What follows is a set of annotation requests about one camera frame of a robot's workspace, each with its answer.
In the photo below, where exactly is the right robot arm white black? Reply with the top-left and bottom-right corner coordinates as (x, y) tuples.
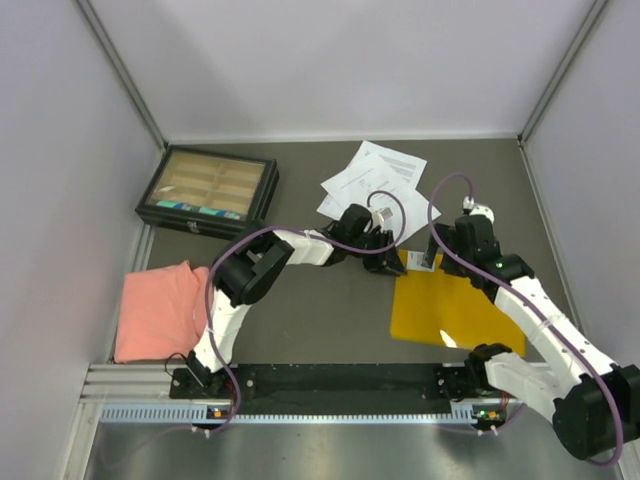
(425, 210), (639, 461)

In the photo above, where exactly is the black compartment display box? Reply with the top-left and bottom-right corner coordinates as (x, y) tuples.
(135, 145), (279, 239)

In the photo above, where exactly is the aluminium front rail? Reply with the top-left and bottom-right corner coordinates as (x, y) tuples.
(80, 364), (172, 402)

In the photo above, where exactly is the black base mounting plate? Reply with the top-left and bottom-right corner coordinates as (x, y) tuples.
(168, 362), (481, 416)

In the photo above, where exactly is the left aluminium frame post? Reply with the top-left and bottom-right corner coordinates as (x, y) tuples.
(72, 0), (168, 150)

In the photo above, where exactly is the yellow plastic folder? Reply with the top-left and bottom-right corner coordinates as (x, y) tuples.
(390, 250), (526, 356)

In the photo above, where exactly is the pink folded cloth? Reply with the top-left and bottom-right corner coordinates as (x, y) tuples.
(114, 261), (209, 363)

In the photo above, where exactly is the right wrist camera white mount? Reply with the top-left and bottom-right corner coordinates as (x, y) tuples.
(462, 196), (495, 224)

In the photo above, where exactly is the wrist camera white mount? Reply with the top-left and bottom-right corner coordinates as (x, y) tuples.
(369, 207), (393, 230)
(462, 196), (495, 224)

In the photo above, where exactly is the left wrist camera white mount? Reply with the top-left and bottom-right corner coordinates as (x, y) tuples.
(369, 207), (393, 230)

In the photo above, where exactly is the teal tube right in box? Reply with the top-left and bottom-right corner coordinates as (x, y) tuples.
(199, 207), (242, 220)

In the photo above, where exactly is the teal tube in box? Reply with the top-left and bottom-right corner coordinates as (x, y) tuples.
(156, 200), (193, 211)
(199, 207), (242, 220)

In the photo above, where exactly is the teal tube left in box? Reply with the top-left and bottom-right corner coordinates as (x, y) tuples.
(156, 200), (193, 211)

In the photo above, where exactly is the aluminium frame post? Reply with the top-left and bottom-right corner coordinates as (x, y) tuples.
(72, 0), (168, 150)
(517, 0), (611, 148)

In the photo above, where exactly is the grey slotted cable duct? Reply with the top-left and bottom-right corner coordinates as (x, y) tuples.
(100, 403), (499, 425)

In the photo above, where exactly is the right aluminium frame post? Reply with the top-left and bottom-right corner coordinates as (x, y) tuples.
(517, 0), (611, 148)

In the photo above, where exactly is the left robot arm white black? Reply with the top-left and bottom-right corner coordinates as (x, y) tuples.
(186, 204), (406, 397)

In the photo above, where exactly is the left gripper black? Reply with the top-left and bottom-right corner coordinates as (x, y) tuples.
(346, 227), (406, 276)

